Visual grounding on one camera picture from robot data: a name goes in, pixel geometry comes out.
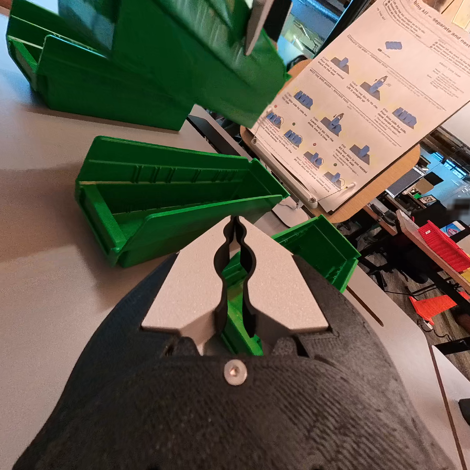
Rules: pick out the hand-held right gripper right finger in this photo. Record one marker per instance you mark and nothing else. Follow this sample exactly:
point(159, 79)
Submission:
point(286, 293)

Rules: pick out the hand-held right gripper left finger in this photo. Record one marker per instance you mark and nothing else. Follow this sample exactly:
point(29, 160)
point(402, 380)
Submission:
point(183, 293)

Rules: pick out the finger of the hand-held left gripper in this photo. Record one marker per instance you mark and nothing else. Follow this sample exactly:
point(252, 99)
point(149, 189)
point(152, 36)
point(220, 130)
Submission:
point(259, 22)

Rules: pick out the wood-edged background desk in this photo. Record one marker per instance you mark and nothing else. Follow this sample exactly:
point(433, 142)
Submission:
point(411, 229)

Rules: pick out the printed instruction sheet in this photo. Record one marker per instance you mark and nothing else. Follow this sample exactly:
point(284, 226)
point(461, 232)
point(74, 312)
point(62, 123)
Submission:
point(367, 91)

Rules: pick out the orange traffic cone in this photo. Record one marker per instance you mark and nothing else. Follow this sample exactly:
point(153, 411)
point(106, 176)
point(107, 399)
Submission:
point(433, 306)

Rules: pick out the red plastic basket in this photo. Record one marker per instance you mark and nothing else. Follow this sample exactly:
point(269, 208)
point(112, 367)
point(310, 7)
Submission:
point(444, 249)

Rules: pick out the black white marker tag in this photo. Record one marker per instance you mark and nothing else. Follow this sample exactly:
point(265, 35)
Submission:
point(427, 200)

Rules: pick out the blue white labelled tub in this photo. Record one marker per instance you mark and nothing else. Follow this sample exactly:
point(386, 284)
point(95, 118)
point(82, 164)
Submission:
point(453, 230)

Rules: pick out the yellow plastic bin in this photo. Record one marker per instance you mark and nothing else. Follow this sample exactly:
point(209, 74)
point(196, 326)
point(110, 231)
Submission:
point(466, 275)

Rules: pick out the black device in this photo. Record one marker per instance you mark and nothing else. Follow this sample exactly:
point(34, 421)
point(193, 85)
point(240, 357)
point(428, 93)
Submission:
point(465, 407)

